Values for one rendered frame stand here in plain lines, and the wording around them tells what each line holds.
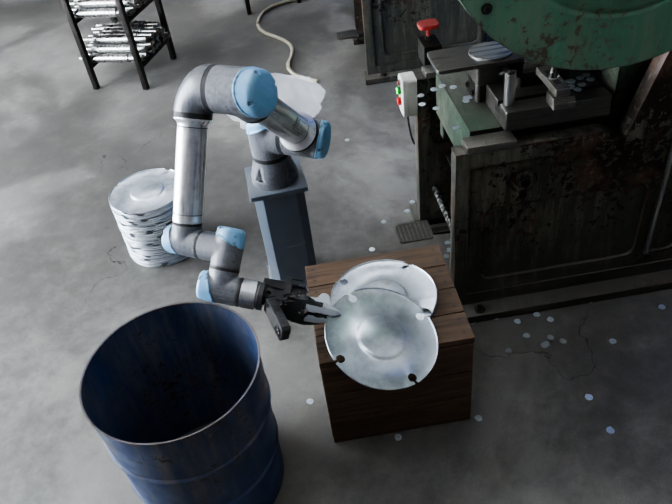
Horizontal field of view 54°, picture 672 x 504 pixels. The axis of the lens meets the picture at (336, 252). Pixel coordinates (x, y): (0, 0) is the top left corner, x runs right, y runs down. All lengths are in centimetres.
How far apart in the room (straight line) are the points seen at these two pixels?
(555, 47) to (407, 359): 79
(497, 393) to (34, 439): 140
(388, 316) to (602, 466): 70
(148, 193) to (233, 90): 106
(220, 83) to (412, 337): 77
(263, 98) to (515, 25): 59
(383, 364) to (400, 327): 12
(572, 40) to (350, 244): 128
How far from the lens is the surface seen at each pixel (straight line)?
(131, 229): 256
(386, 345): 164
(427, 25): 230
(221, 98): 161
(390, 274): 186
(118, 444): 153
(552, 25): 153
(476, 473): 189
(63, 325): 257
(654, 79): 199
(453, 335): 171
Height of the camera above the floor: 163
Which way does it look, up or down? 40 degrees down
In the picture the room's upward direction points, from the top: 8 degrees counter-clockwise
